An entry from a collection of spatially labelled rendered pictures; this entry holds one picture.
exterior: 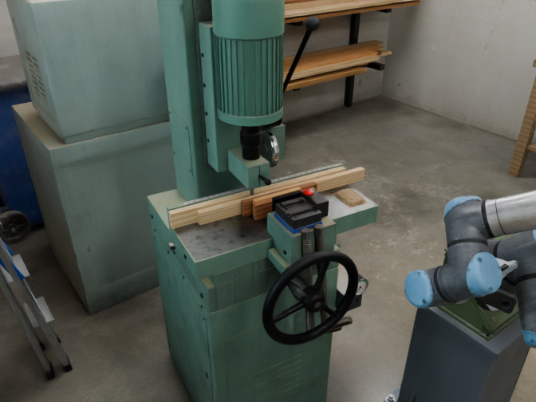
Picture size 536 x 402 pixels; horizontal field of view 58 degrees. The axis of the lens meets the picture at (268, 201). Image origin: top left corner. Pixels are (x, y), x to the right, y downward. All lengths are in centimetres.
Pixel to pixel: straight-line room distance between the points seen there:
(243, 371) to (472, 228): 83
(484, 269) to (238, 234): 63
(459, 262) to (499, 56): 357
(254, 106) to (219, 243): 38
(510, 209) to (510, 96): 347
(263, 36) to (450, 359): 120
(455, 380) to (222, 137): 111
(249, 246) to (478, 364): 84
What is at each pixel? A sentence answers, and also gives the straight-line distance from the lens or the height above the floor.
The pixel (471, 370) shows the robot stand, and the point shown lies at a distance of 176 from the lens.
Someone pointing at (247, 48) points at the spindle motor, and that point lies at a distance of 120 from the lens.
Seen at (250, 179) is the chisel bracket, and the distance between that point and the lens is 135.
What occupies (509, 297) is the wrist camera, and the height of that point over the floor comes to 84.
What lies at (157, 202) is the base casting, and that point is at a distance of 174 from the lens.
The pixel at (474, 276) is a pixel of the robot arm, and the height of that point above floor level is 99.
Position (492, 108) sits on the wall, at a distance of 473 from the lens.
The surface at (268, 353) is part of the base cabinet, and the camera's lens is 162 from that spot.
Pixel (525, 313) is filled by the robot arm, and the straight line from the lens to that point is 150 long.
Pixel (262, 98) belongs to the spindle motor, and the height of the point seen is 127.
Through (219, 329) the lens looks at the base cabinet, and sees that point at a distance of 144.
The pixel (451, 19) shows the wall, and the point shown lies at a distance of 486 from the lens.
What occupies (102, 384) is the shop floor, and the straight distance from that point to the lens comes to 224.
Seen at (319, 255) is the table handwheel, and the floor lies 95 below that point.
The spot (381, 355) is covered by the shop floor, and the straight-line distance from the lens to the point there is 229.
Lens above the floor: 166
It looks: 30 degrees down
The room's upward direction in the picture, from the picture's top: straight up
